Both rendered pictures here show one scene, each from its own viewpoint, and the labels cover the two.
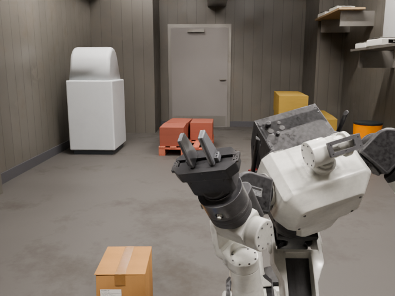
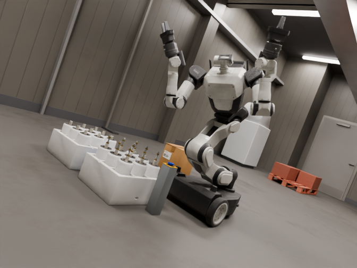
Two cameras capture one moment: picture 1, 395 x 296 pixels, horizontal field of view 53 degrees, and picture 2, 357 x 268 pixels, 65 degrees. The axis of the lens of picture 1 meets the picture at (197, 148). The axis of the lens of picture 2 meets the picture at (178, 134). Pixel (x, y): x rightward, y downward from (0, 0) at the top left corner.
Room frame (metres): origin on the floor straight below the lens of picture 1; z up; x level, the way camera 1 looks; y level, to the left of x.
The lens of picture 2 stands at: (-0.61, -1.34, 0.62)
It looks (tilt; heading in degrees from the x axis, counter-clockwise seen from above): 4 degrees down; 37
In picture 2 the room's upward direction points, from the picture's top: 21 degrees clockwise
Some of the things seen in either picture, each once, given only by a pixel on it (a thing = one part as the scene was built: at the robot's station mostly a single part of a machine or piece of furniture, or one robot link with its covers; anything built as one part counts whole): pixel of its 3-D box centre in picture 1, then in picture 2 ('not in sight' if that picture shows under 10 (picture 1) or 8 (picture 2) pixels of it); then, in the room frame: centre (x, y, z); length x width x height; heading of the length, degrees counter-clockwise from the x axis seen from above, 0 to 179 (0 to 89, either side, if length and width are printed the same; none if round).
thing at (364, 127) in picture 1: (365, 143); not in sight; (5.06, -2.22, 0.29); 0.37 x 0.36 x 0.57; 178
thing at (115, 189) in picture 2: not in sight; (121, 178); (0.70, -0.06, 0.09); 0.39 x 0.39 x 0.18; 86
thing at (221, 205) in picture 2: not in sight; (217, 211); (1.13, -0.59, 0.10); 0.20 x 0.05 x 0.20; 178
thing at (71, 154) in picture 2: not in sight; (84, 151); (0.74, 0.47, 0.09); 0.39 x 0.39 x 0.18; 87
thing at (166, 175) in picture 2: not in sight; (161, 189); (0.75, -0.36, 0.16); 0.07 x 0.07 x 0.31; 86
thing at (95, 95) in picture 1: (97, 99); (249, 134); (6.06, 1.53, 0.78); 0.81 x 0.67 x 1.56; 178
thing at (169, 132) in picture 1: (188, 135); (296, 178); (6.15, 0.14, 0.21); 1.19 x 0.78 x 0.41; 176
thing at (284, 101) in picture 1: (303, 118); not in sight; (6.56, -1.77, 0.42); 1.44 x 1.03 x 0.85; 177
